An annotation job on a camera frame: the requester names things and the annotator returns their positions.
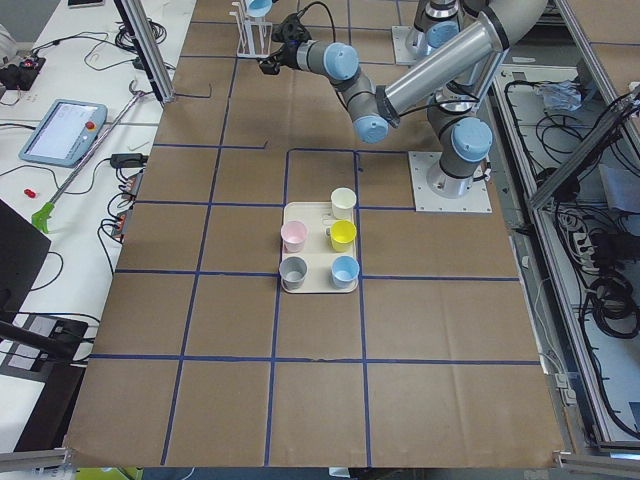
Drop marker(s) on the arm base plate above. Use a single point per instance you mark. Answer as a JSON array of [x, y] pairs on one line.
[[435, 192], [410, 45]]

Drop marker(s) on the white wire cup rack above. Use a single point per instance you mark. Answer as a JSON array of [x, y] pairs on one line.
[[254, 33]]

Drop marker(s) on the yellow cup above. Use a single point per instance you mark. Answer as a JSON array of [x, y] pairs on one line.
[[342, 235]]

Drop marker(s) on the white power strip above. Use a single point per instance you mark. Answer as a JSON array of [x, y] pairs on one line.
[[582, 248]]

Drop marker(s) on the aluminium frame post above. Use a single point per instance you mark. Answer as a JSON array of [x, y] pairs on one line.
[[138, 27]]

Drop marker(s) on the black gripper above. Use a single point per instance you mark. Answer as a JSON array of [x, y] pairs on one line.
[[288, 54]]

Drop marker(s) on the teach pendant tablet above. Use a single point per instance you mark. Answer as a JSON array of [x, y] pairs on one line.
[[65, 134]]

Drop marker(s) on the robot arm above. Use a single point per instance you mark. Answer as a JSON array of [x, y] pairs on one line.
[[458, 45]]

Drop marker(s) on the green handled reacher grabber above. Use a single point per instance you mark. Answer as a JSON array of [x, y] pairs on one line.
[[40, 218]]

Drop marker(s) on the cream plastic tray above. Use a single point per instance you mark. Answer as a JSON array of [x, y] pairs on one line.
[[317, 252]]

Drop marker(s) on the black power adapter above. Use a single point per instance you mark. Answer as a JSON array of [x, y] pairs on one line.
[[128, 160]]

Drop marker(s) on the light blue cup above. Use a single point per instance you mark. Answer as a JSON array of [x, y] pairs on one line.
[[259, 8], [344, 271]]

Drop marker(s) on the cream white cup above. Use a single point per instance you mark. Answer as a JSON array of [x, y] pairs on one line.
[[343, 201]]

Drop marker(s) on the black monitor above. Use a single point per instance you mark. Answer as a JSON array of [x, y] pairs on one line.
[[23, 251]]

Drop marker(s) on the grey cup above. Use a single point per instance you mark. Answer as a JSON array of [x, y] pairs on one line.
[[293, 271]]

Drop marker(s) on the pink cup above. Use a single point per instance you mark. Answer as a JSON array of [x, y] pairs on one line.
[[293, 235]]

